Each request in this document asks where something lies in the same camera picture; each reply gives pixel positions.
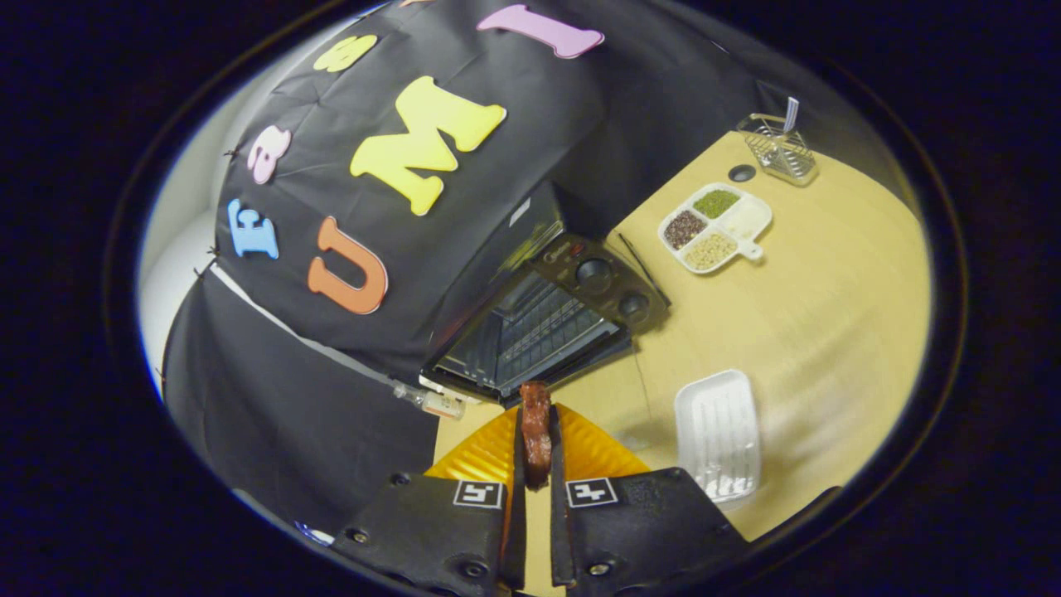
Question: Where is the white plastic tray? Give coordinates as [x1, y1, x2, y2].
[674, 369, 762, 502]

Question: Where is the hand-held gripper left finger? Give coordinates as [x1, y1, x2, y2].
[332, 405, 529, 594]

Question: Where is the small clear glass bottle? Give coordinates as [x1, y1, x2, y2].
[392, 381, 467, 421]

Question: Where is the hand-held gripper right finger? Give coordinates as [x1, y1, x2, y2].
[547, 403, 751, 591]

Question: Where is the black toaster oven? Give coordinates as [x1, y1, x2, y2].
[419, 181, 671, 409]

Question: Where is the brown meat steak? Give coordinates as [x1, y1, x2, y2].
[519, 381, 554, 490]

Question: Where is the black power cable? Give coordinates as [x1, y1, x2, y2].
[618, 234, 671, 308]

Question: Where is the white divided spice dish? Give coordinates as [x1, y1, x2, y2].
[657, 182, 773, 275]

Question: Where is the row of small cloth clips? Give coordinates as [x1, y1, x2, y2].
[157, 145, 245, 386]

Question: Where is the metal wire holder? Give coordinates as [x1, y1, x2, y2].
[736, 112, 819, 187]

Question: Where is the black backdrop cloth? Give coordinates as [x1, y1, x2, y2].
[162, 0, 830, 531]

